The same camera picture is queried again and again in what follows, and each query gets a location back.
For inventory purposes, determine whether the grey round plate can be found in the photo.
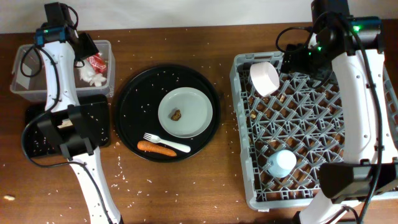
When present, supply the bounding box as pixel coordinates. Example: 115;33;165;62
158;87;213;138

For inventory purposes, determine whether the white tissue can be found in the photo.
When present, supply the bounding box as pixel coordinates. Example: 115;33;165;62
78;64;106;87

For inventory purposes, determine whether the black rectangular tray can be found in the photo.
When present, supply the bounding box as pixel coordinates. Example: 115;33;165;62
21;95;110;160

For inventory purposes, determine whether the red snack wrapper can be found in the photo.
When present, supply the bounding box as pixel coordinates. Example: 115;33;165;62
87;53;107;73

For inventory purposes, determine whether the clear plastic bin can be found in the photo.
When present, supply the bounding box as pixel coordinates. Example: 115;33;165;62
10;40;116;102

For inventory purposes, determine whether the grey dishwasher rack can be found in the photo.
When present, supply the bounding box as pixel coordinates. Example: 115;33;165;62
229;45;398;212

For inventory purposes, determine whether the peanut on table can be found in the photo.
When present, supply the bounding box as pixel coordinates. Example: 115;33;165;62
4;195;15;201

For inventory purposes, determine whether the brown food scrap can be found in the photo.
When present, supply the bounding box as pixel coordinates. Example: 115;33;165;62
170;110;182;121

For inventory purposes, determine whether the round black tray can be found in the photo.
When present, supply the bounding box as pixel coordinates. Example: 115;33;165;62
114;64;221;163

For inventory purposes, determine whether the white plastic fork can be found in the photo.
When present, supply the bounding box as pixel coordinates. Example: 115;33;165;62
143;133;191;153

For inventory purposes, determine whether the orange carrot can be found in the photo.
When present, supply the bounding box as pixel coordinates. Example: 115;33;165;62
137;141;177;157

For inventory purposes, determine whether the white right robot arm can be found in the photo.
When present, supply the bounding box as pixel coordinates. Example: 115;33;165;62
280;0;397;223

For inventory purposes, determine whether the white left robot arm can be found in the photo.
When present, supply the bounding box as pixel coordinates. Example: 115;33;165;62
21;2;123;223

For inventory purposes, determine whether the pink bowl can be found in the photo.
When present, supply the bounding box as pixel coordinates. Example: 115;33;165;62
250;62;280;96

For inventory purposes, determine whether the light blue plastic cup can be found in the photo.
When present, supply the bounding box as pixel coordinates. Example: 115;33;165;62
268;149;297;178

